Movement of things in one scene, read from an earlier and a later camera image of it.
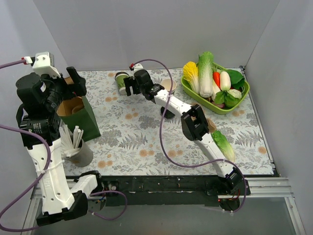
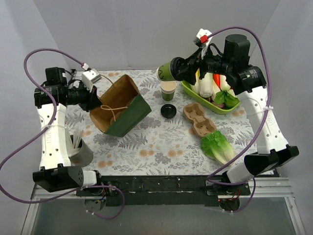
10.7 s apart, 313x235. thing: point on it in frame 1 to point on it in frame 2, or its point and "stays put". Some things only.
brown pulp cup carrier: [73, 107] to [116, 116]
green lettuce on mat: [222, 144] stays put
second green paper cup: [166, 83] stays put
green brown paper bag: [76, 113] to [122, 106]
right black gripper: [133, 82] to [191, 66]
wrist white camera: [44, 64] to [90, 77]
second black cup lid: [168, 113] stays put
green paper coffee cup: [122, 86] to [164, 72]
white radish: [225, 83] stays put
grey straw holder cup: [83, 158] stays put
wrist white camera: [138, 66] to [203, 37]
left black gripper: [74, 82] to [89, 98]
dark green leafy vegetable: [236, 82] stays put
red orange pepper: [216, 77] stays put
